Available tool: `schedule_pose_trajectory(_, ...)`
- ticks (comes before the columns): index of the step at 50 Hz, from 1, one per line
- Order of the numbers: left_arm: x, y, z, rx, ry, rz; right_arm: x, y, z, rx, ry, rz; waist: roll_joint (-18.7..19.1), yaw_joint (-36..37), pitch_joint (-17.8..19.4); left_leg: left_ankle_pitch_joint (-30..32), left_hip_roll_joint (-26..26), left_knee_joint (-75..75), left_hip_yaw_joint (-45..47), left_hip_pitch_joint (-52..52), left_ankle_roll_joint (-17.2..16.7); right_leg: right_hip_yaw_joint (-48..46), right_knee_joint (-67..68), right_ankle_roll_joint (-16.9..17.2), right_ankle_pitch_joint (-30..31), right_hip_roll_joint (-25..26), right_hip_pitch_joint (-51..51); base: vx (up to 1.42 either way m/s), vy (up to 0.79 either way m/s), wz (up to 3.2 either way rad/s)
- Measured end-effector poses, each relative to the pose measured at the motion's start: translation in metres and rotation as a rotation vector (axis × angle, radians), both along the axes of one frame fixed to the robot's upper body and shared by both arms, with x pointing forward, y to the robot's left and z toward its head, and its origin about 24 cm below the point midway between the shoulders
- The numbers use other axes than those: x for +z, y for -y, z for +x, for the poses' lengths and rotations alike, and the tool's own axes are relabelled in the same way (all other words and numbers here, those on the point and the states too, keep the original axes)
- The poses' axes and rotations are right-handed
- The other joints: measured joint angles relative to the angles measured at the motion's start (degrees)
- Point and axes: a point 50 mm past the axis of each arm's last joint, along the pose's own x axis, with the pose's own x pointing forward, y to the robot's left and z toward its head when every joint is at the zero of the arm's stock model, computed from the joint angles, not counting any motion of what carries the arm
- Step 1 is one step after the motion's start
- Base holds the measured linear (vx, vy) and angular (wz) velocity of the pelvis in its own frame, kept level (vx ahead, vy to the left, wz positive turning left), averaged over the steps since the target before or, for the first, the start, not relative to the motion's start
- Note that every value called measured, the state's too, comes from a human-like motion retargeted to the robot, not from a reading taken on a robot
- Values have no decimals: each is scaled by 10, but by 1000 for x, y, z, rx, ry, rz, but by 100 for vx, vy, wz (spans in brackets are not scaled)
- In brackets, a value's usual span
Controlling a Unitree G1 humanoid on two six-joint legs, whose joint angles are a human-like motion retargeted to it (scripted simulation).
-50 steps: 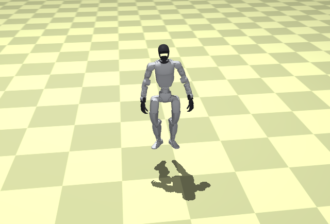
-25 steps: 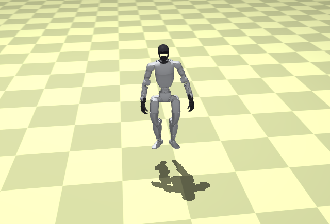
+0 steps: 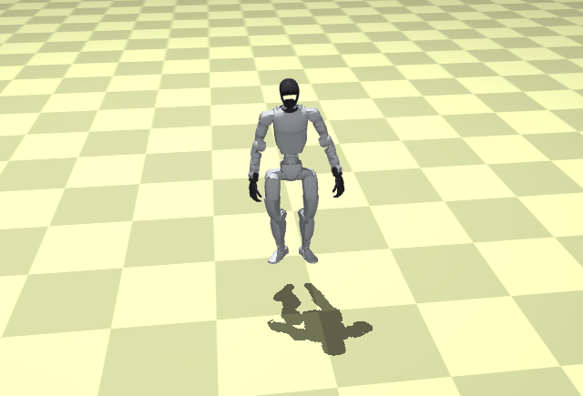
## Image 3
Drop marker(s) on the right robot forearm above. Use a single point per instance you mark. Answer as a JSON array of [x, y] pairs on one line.
[[255, 160]]

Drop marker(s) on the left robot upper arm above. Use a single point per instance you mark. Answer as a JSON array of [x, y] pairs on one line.
[[315, 117]]

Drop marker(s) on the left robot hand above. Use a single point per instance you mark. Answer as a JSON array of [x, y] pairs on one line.
[[338, 182]]

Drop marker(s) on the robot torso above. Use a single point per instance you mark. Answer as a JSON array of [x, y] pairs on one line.
[[290, 132]]

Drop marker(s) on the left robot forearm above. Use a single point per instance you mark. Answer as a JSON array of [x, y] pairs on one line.
[[332, 156]]

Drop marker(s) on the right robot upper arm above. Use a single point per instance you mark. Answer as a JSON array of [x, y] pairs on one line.
[[265, 119]]

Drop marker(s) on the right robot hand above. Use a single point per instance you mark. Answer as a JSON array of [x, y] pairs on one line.
[[253, 187]]

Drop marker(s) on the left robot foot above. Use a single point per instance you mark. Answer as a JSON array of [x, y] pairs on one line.
[[308, 255]]

